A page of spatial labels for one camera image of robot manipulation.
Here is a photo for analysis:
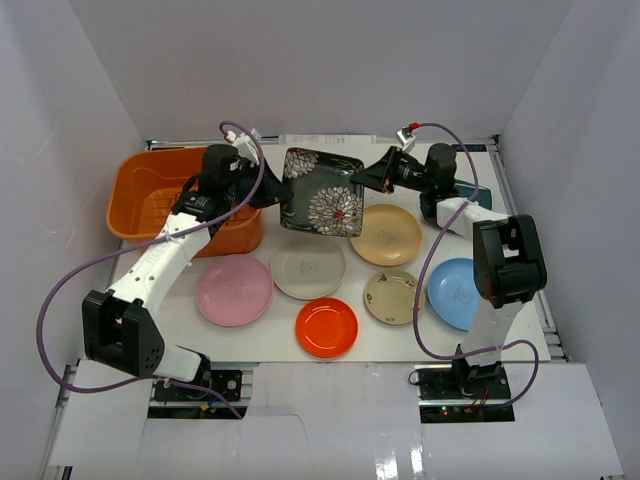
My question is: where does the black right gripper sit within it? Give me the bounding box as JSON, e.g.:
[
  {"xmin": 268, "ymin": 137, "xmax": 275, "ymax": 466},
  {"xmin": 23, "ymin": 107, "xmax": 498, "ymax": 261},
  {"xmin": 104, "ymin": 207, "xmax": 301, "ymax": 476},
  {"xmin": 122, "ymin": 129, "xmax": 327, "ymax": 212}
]
[{"xmin": 351, "ymin": 146, "xmax": 434, "ymax": 195}]

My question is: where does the black floral square plate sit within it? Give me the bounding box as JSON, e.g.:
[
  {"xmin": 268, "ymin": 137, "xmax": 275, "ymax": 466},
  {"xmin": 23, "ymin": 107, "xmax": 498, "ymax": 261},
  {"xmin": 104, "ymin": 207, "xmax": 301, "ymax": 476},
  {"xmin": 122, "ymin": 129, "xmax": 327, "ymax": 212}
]
[{"xmin": 280, "ymin": 147, "xmax": 364, "ymax": 238}]

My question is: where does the dark teal square plate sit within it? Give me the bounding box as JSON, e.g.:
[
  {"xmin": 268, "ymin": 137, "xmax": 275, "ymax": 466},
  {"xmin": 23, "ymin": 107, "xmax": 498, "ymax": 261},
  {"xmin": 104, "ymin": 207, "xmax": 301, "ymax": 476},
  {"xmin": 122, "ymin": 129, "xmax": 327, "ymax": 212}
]
[{"xmin": 452, "ymin": 180, "xmax": 493, "ymax": 234}]

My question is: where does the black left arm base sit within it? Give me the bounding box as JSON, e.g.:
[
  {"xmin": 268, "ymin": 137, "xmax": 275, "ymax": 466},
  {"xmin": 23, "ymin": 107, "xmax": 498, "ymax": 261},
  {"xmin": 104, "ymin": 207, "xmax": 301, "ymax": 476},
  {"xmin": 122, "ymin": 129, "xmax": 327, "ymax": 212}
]
[{"xmin": 152, "ymin": 369, "xmax": 243, "ymax": 402}]

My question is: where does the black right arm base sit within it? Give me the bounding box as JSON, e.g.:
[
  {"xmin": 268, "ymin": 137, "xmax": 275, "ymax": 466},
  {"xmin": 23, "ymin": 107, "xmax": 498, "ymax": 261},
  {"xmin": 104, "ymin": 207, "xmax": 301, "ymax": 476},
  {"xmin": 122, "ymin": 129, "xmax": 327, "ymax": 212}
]
[{"xmin": 408, "ymin": 365, "xmax": 515, "ymax": 425}]

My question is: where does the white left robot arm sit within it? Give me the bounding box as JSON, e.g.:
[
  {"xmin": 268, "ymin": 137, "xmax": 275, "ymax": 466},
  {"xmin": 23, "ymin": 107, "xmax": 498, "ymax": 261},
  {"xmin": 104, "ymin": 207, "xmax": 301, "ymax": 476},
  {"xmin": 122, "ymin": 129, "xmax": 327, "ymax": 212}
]
[{"xmin": 82, "ymin": 144, "xmax": 293, "ymax": 399}]

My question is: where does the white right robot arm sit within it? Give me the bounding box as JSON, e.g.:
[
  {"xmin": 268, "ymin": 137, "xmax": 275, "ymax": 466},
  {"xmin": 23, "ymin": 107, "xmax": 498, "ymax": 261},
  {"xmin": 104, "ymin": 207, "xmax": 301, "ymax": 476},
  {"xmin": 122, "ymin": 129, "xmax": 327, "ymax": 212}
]
[{"xmin": 351, "ymin": 143, "xmax": 547, "ymax": 399}]

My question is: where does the orange plastic bin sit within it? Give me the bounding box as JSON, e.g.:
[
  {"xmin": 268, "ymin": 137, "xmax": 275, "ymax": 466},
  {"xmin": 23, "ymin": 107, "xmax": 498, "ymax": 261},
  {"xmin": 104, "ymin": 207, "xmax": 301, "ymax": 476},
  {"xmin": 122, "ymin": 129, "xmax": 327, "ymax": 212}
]
[{"xmin": 106, "ymin": 147, "xmax": 264, "ymax": 258}]

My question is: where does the white paper sheet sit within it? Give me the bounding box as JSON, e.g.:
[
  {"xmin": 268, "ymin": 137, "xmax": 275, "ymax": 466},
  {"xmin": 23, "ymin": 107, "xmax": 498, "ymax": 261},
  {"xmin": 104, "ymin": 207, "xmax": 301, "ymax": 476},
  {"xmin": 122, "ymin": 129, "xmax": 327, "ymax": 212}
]
[{"xmin": 279, "ymin": 134, "xmax": 377, "ymax": 145}]

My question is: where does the yellow round plate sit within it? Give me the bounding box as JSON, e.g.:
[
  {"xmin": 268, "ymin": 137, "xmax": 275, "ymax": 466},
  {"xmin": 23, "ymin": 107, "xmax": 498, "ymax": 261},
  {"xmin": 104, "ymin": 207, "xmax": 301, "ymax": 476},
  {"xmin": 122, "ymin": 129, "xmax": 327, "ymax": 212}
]
[{"xmin": 350, "ymin": 204, "xmax": 423, "ymax": 266}]

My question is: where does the small blue label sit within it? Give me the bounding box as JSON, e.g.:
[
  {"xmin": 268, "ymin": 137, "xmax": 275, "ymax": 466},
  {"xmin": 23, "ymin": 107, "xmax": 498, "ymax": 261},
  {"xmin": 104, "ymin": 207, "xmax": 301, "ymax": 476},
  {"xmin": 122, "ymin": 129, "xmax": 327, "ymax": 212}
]
[{"xmin": 452, "ymin": 144, "xmax": 487, "ymax": 153}]

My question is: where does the cream round plate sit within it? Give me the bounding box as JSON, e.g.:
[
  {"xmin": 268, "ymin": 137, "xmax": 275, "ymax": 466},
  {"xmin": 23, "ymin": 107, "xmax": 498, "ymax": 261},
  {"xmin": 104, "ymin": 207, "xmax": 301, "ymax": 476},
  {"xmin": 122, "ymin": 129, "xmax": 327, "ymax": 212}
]
[{"xmin": 270, "ymin": 238, "xmax": 346, "ymax": 300}]

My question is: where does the pink round plate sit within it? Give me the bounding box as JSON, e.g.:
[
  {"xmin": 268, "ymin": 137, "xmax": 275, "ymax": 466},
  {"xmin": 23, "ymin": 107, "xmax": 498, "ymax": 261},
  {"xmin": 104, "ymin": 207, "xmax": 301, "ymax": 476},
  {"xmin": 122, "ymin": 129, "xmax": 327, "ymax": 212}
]
[{"xmin": 195, "ymin": 254, "xmax": 274, "ymax": 328}]

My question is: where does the beige floral small plate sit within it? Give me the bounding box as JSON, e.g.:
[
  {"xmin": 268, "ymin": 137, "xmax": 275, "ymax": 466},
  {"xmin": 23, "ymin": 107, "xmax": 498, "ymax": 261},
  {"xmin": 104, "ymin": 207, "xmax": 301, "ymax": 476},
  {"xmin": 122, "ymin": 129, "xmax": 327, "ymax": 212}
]
[{"xmin": 364, "ymin": 269, "xmax": 417, "ymax": 325}]

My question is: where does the blue round plate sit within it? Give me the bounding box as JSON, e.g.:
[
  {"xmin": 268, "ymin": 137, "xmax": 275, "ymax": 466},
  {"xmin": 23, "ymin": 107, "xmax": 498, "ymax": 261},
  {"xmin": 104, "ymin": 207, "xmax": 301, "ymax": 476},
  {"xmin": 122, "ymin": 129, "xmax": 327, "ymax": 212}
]
[{"xmin": 426, "ymin": 257, "xmax": 480, "ymax": 332}]

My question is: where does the orange round plate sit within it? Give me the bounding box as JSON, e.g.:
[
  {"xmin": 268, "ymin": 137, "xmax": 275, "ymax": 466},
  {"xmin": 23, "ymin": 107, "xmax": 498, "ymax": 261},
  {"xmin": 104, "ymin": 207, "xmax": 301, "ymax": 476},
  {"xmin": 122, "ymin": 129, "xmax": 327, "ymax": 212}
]
[{"xmin": 295, "ymin": 297, "xmax": 359, "ymax": 359}]

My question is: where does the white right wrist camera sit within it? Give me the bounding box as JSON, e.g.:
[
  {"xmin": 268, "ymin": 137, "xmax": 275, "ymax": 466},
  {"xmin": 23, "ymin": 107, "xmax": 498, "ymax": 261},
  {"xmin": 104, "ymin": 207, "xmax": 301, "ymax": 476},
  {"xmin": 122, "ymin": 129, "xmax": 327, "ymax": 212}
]
[{"xmin": 396, "ymin": 123, "xmax": 420, "ymax": 153}]

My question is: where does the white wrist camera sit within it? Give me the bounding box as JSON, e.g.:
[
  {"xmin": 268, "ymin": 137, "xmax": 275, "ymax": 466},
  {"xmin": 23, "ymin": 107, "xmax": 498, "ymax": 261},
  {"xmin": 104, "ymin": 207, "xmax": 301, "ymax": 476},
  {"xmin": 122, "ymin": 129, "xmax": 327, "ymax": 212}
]
[
  {"xmin": 396, "ymin": 123, "xmax": 420, "ymax": 153},
  {"xmin": 224, "ymin": 131, "xmax": 260, "ymax": 165}
]

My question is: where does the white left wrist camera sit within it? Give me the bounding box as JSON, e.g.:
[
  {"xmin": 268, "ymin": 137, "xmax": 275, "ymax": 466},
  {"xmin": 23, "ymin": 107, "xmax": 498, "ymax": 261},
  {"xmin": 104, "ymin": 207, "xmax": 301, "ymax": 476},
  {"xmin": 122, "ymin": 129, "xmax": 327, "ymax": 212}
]
[{"xmin": 224, "ymin": 131, "xmax": 260, "ymax": 165}]

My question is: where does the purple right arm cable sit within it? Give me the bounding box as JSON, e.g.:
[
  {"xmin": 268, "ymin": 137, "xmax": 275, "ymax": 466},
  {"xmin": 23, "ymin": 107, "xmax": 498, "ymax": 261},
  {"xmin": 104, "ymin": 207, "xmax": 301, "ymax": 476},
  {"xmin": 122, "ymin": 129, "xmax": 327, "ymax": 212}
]
[{"xmin": 412, "ymin": 122, "xmax": 541, "ymax": 412}]

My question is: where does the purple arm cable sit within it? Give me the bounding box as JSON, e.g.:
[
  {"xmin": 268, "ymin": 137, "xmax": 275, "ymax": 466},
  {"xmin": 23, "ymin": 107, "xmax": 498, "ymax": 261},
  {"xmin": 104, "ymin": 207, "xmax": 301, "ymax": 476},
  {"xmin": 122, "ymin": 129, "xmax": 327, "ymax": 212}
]
[
  {"xmin": 36, "ymin": 119, "xmax": 266, "ymax": 420},
  {"xmin": 412, "ymin": 122, "xmax": 541, "ymax": 412}
]

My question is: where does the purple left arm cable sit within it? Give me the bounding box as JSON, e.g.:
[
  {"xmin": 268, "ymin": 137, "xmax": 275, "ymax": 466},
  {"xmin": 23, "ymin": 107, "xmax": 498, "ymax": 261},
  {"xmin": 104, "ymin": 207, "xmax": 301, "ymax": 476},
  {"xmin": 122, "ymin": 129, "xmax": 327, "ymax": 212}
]
[{"xmin": 36, "ymin": 119, "xmax": 266, "ymax": 420}]

